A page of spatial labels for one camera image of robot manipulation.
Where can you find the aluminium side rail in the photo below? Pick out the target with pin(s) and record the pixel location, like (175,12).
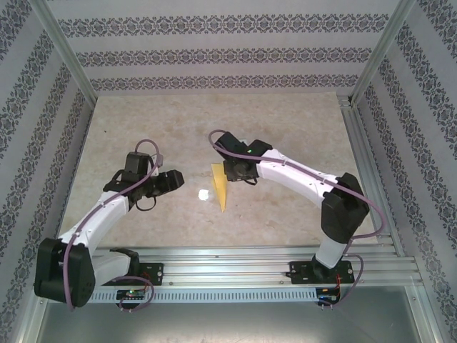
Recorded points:
(358,143)

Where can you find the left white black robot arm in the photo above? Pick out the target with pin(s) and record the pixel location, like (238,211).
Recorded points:
(107,211)

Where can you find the grey metal sheet panel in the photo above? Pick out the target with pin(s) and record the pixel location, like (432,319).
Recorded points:
(228,321)

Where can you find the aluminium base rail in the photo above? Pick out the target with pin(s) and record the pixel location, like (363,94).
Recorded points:
(221,269)

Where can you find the yellow paper sheet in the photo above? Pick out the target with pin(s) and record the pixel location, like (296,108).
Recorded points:
(220,189)

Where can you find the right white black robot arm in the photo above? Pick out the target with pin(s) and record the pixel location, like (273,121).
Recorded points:
(303,175)

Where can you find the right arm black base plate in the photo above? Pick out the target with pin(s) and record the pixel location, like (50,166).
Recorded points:
(298,271)

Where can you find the aluminium frame post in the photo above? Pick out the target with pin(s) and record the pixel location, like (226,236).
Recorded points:
(383,50)
(64,50)

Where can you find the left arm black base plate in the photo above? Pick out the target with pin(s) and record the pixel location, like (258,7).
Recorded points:
(157,273)

